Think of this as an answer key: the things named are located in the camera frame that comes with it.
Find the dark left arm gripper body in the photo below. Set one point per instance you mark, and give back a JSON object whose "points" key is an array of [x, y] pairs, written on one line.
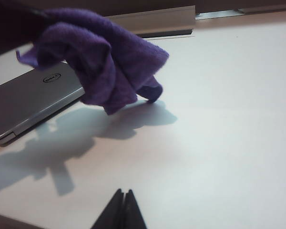
{"points": [[9, 26]]}

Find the silver closed laptop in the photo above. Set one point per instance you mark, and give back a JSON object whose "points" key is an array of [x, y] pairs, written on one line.
{"points": [[26, 100]]}

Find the silver metal rail strip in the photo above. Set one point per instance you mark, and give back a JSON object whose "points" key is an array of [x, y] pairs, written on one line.
{"points": [[217, 14]]}

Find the purple microfiber rag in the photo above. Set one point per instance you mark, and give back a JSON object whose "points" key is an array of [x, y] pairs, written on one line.
{"points": [[95, 55]]}

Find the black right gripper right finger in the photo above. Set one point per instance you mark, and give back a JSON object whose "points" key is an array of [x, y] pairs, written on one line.
{"points": [[132, 214]]}

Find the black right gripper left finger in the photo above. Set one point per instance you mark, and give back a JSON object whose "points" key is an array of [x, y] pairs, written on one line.
{"points": [[112, 214]]}

